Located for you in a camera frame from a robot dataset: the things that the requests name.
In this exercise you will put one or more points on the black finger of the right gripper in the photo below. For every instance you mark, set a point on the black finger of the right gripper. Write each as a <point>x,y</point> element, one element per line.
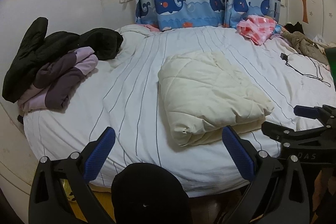
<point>323,113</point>

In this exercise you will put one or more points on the black charger with cable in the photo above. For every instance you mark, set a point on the black charger with cable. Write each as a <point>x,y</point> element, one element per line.
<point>306,67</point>

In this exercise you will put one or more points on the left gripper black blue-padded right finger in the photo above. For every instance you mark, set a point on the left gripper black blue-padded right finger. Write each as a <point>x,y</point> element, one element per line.
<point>277,191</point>

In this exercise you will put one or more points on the olive brown garment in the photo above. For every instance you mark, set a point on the olive brown garment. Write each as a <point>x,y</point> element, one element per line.
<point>314,49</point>

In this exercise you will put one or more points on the cream quilted padded jacket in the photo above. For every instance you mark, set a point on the cream quilted padded jacket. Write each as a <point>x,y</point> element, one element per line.
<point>202,92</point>

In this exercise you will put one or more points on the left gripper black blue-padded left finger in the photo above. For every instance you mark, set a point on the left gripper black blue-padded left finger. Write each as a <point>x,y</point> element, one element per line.
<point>60,192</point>

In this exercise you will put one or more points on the purple and lilac garment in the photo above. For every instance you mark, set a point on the purple and lilac garment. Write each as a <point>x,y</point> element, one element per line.
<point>54,82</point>

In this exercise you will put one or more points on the black padded jacket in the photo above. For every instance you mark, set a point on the black padded jacket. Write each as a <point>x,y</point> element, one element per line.
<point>38,49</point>

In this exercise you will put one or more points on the black round cap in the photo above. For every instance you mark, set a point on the black round cap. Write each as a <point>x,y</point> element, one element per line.
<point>147,193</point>

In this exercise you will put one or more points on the pink checked cloth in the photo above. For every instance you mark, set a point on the pink checked cloth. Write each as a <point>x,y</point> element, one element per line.
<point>256,28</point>

